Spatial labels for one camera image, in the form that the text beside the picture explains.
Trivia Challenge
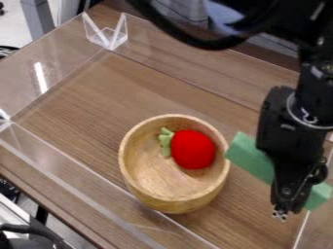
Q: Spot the small light green stick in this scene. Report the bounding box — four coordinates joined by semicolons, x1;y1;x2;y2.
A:
158;127;174;158

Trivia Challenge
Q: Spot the grey table leg post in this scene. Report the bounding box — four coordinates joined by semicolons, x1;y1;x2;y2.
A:
20;0;55;40

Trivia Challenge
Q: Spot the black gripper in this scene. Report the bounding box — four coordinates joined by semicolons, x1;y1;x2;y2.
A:
257;87;333;222

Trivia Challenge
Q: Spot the black cable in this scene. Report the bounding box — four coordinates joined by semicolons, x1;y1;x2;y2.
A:
0;223;67;249

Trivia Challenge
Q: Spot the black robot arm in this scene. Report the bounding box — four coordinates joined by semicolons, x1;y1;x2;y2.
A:
126;0;333;220

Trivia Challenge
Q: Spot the brown wooden bowl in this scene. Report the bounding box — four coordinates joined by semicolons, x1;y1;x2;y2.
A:
119;114;230;214

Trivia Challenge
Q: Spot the red plush ball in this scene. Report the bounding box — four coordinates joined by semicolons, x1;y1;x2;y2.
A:
170;129;215;169

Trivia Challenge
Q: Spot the green rectangular block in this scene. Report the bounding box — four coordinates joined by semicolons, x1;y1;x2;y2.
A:
225;132;333;211

